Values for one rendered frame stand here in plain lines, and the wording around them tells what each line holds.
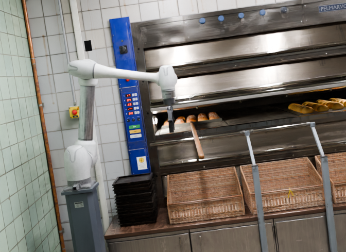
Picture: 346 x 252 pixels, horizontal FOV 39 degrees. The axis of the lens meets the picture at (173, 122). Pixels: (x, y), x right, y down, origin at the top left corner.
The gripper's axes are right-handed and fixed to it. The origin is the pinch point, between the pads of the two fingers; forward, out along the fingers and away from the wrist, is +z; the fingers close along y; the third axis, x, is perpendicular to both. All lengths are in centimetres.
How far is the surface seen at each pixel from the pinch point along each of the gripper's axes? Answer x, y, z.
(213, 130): 29, -80, 13
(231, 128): 44, -81, 12
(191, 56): 17, -80, -48
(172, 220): -8, -30, 69
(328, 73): 124, -81, -24
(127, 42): -33, -76, -64
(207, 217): 18, -31, 69
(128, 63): -33, -76, -47
